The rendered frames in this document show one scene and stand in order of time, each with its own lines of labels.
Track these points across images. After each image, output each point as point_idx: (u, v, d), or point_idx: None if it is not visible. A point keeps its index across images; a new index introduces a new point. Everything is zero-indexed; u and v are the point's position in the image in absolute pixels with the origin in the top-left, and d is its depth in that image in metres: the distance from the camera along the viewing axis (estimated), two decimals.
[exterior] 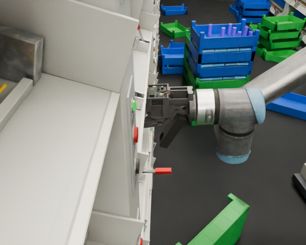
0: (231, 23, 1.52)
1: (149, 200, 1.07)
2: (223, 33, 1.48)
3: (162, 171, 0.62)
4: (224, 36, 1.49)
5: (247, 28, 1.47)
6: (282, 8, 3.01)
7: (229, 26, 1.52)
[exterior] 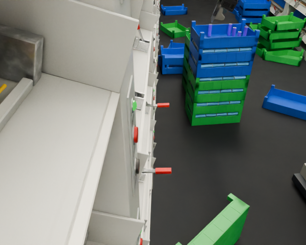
0: (231, 23, 1.52)
1: (149, 200, 1.07)
2: None
3: (162, 171, 0.62)
4: None
5: (247, 28, 1.47)
6: (282, 8, 3.01)
7: (229, 26, 1.52)
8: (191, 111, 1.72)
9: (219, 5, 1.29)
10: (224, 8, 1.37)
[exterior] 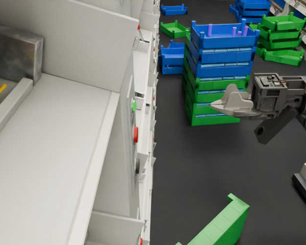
0: None
1: (149, 200, 1.07)
2: None
3: None
4: None
5: (247, 28, 1.47)
6: (282, 8, 3.01)
7: None
8: (191, 111, 1.72)
9: None
10: (240, 98, 0.63)
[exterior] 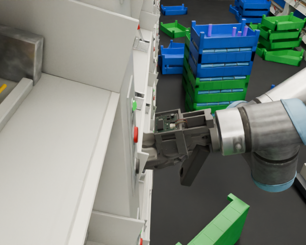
0: None
1: (149, 200, 1.07)
2: None
3: None
4: None
5: (247, 28, 1.47)
6: (282, 8, 3.01)
7: None
8: (191, 111, 1.72)
9: None
10: None
